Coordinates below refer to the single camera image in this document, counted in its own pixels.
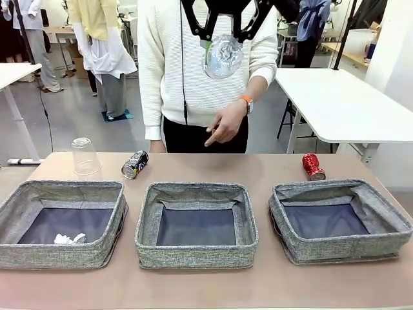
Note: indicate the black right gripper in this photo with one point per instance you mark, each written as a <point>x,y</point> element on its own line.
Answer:
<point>232,6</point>

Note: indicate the clear water bottle pink label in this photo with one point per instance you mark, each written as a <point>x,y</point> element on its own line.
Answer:
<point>222,58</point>

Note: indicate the clear plastic cup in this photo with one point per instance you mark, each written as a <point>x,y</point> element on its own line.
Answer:
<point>84,158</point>

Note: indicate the white paper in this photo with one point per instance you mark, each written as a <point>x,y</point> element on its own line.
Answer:
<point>64,239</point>

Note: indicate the person's right forearm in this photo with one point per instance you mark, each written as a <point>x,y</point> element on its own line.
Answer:
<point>151,113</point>

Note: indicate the person's left forearm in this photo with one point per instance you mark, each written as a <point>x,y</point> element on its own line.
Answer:
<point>261,80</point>

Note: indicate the person's left hand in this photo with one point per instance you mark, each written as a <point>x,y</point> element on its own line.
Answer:
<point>230,124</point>

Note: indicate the person's right hand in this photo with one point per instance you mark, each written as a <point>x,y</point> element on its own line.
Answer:
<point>157,146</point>

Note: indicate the person in white sweater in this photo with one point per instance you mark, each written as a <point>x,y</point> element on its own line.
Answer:
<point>193,80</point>

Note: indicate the orange wrist watch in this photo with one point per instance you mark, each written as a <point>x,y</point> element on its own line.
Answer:
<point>247,103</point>

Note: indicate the bystander in blue shirt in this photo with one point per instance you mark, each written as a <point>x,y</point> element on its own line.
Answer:
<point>311,22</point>

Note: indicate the black chair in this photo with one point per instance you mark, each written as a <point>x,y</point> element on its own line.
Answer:
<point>292,116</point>

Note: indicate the black slanted pole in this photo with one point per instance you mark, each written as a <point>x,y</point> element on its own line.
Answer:
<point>342,42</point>

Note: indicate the light wooden table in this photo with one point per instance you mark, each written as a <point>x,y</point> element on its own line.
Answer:
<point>342,53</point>

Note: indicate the large white table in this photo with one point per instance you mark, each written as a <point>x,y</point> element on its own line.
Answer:
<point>338,103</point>

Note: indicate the translucent plastic box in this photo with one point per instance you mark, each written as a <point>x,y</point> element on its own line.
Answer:
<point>361,45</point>

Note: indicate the brown cardboard box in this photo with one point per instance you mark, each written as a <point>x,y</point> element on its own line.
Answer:
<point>79,64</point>

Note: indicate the crushed red soda can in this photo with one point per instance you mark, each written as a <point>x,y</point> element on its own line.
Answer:
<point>312,168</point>

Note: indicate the bystander in white shirt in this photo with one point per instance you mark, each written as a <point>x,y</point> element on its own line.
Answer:
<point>38,48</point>

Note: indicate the black tripod pole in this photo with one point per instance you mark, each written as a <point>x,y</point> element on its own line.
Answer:
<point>26,38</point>

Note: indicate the white table with leg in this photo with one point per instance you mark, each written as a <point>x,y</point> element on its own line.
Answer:
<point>16,71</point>

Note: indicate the grey fabric basket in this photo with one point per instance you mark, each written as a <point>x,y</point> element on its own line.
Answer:
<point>64,255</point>
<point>338,248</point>
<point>193,255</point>

